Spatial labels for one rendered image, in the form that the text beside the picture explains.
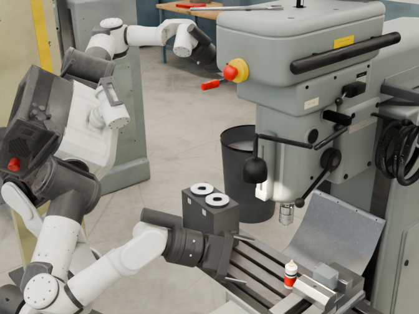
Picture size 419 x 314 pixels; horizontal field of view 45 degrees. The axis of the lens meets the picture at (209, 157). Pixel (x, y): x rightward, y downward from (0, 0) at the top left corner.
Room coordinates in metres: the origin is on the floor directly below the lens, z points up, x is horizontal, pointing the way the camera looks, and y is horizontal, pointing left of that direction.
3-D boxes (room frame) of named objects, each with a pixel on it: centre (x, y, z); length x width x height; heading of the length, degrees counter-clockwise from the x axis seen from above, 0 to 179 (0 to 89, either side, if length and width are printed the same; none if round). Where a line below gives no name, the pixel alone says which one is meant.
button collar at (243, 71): (1.25, -0.08, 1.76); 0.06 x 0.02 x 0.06; 41
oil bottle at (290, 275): (1.36, -0.27, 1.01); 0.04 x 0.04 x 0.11
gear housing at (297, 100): (1.42, -0.28, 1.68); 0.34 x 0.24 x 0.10; 131
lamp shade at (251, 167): (1.25, -0.13, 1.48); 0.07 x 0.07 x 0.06
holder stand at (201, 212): (1.66, 0.00, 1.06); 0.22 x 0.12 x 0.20; 35
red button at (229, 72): (1.23, -0.06, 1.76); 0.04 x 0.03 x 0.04; 41
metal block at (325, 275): (1.27, -0.36, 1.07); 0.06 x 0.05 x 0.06; 42
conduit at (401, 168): (1.42, -0.58, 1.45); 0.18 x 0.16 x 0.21; 131
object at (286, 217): (1.40, -0.25, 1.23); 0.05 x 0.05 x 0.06
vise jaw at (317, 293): (1.23, -0.32, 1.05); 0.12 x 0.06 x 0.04; 42
